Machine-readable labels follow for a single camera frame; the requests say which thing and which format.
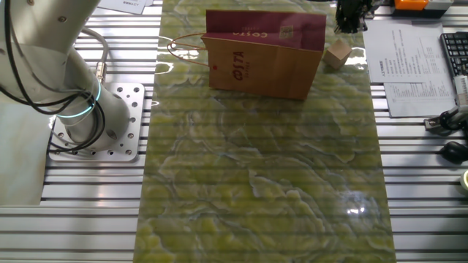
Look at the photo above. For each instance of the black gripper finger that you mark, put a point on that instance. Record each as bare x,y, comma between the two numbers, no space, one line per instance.
359,23
343,25

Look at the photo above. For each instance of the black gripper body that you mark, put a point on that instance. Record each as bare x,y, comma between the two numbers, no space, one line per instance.
352,7

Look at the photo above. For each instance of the small wooden cube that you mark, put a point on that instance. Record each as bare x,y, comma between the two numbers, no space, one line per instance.
336,54

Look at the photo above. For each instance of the Costa kraft maroon paper bag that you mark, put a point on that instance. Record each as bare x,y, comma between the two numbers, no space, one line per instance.
263,69

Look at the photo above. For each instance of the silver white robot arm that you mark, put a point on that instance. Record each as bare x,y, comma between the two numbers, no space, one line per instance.
44,55

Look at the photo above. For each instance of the titled instruction paper sheet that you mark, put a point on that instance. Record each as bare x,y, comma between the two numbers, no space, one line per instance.
124,4
402,51

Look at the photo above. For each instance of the orange grey device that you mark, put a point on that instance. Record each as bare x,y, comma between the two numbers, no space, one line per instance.
409,3

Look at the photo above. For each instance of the black keyboard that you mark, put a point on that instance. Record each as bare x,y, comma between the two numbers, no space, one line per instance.
457,51

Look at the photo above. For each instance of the green marble pattern mat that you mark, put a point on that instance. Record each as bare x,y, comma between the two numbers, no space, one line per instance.
256,182

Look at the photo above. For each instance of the pale tape roll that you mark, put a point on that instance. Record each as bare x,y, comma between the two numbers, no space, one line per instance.
465,180

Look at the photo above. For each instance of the plain white paper sheet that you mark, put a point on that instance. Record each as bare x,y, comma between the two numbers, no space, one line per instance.
149,2

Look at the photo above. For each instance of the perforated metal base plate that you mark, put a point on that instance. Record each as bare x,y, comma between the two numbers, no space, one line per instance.
131,120

